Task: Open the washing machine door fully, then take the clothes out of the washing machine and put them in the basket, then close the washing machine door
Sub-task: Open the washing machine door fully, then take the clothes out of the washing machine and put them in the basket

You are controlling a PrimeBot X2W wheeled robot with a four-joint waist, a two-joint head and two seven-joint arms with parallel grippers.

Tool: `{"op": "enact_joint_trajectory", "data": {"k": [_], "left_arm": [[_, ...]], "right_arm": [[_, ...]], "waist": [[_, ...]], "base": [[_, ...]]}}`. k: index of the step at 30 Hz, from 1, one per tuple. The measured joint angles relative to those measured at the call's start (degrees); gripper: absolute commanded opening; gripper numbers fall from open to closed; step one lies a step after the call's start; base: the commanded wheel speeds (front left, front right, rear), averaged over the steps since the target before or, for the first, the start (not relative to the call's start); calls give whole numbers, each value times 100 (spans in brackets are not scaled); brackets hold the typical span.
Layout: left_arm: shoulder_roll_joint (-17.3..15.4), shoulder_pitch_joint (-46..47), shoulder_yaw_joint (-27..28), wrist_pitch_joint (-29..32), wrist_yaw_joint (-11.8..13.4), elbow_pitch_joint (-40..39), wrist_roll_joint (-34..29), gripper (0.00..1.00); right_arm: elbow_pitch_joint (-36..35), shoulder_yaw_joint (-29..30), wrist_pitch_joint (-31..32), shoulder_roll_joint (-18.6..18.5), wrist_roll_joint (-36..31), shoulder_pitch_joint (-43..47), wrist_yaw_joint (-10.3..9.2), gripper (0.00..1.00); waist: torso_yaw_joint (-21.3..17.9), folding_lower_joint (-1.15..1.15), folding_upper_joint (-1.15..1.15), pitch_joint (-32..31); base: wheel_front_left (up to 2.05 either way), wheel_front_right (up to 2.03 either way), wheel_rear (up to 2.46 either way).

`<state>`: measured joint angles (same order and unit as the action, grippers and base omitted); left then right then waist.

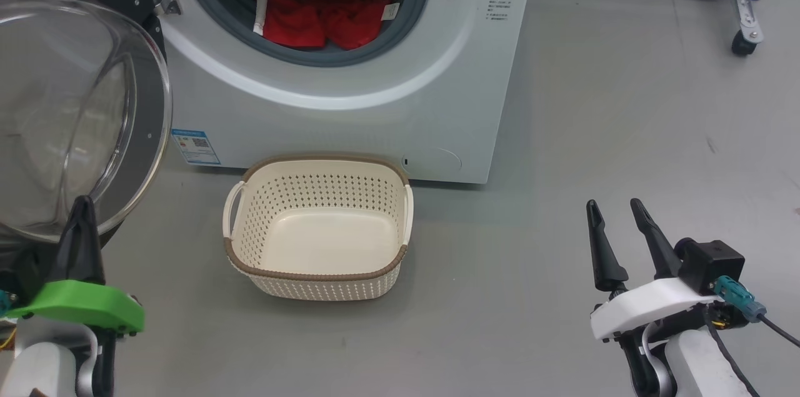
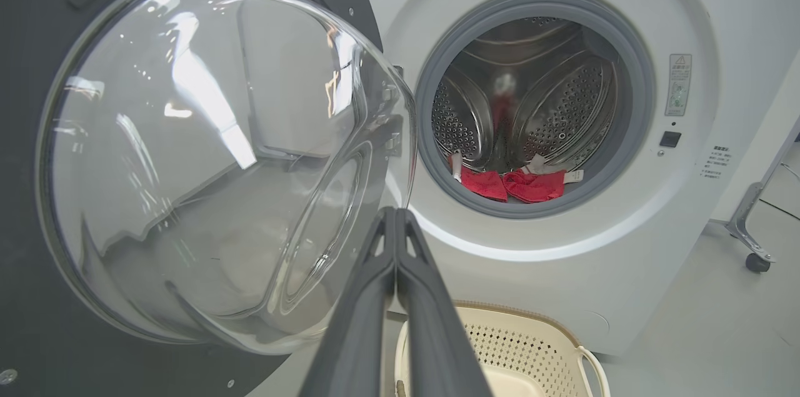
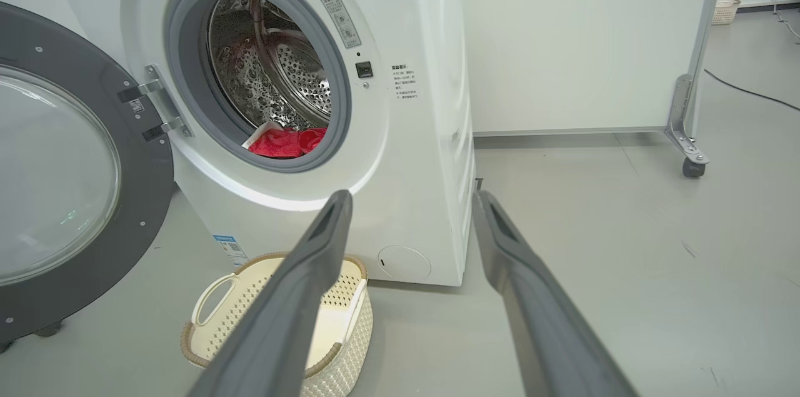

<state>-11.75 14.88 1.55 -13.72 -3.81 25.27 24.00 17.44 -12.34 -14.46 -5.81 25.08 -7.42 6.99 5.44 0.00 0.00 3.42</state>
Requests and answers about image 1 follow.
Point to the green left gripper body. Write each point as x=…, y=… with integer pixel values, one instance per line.
x=81, y=306

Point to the black caster wheel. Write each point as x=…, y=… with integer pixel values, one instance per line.
x=742, y=45

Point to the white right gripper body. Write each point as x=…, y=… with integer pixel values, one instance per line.
x=650, y=306

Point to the cream perforated laundry basket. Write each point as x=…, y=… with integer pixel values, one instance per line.
x=319, y=241

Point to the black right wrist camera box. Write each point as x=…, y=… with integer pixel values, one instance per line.
x=712, y=266

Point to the white washing machine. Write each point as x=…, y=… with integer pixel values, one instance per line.
x=350, y=115

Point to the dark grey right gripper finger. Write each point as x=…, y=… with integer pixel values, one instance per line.
x=659, y=253
x=605, y=253

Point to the round glass washing machine door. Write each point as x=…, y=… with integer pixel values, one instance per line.
x=69, y=103

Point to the blue energy label sticker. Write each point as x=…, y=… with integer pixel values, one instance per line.
x=195, y=147

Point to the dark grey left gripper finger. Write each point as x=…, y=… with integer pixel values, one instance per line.
x=92, y=259
x=67, y=259

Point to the red white-trimmed garment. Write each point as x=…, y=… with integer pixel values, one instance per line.
x=290, y=22
x=356, y=19

